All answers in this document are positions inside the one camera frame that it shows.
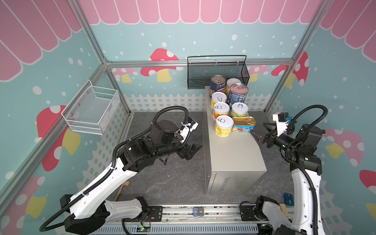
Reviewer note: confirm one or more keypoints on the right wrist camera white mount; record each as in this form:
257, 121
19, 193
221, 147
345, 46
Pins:
282, 120

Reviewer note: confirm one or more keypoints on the gold rectangular spam tin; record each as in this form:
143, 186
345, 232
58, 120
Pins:
243, 124

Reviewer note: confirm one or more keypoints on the white slotted cable duct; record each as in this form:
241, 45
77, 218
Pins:
194, 229

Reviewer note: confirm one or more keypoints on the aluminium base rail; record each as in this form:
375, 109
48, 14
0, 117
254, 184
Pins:
214, 213

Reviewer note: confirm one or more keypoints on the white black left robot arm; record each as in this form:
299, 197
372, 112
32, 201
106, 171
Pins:
90, 208

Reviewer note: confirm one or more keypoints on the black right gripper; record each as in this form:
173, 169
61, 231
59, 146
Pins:
270, 139

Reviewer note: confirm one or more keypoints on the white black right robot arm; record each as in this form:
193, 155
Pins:
306, 171

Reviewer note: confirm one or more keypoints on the orange green plastic-lid can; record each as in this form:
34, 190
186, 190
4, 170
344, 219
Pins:
229, 83

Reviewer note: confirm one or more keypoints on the dark blue red label can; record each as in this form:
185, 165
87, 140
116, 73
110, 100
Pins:
217, 84

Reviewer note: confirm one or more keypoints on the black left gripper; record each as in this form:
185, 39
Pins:
183, 152

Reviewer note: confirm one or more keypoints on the grey metal cabinet counter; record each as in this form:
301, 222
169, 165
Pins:
232, 164

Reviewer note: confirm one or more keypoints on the green can white lid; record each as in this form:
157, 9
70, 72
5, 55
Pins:
239, 109

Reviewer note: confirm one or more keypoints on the black wire mesh basket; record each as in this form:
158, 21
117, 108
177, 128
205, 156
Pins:
202, 68

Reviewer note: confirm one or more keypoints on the teal object on floor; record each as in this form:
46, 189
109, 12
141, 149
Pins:
288, 199

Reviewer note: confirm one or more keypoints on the small blue device on rail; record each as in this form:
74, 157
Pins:
198, 212

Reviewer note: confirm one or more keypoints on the white wire mesh basket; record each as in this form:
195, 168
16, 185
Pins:
91, 109

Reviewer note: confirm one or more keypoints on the blue label tin can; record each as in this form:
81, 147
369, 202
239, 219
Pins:
238, 93

